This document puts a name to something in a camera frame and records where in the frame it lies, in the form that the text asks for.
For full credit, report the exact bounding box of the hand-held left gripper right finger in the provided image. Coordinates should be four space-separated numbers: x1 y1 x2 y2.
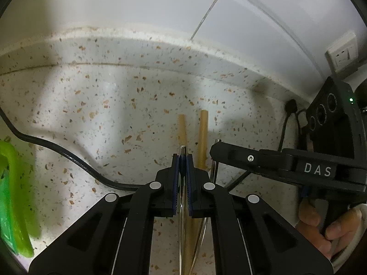
186 153 334 275

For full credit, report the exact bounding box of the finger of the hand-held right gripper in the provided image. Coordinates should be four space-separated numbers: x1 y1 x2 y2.
209 139 294 179

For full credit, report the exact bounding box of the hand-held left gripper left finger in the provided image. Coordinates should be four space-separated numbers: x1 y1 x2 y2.
29 153 181 275

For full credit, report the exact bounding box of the person's right hand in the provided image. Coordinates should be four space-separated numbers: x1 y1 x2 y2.
295 198 367 260

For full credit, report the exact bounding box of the green drip tray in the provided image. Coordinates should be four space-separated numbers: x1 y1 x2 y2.
0 140 39 257

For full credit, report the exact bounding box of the white wall socket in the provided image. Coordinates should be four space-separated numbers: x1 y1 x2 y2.
325 31 359 73

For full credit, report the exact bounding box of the black power cable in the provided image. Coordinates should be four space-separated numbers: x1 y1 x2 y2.
0 99 309 191

